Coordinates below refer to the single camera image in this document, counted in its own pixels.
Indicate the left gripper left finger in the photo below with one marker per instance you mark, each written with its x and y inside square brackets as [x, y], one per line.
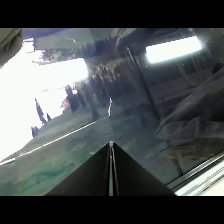
[90, 180]

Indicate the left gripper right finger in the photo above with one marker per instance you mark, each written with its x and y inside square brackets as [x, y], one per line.
[136, 180]

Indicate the grey long-sleeved shirt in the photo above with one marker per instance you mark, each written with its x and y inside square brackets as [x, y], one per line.
[196, 113]

